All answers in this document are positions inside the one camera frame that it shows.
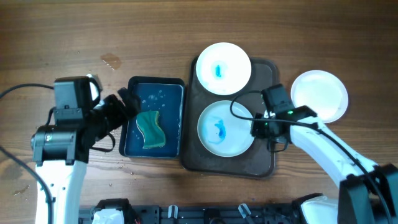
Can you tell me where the green yellow sponge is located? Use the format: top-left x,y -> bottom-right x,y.
136,111 -> 166,149

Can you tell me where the white plate blue smear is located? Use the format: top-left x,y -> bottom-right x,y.
197,100 -> 254,157

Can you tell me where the white plate blue dot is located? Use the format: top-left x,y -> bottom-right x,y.
195,42 -> 252,96

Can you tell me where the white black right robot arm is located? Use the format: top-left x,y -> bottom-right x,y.
251,106 -> 397,223

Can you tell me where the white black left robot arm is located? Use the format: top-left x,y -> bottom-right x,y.
31,86 -> 141,223

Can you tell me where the dark brown serving tray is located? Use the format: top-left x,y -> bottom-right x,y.
180,56 -> 280,179

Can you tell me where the black water basin tray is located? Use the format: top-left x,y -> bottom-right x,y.
119,77 -> 185,159

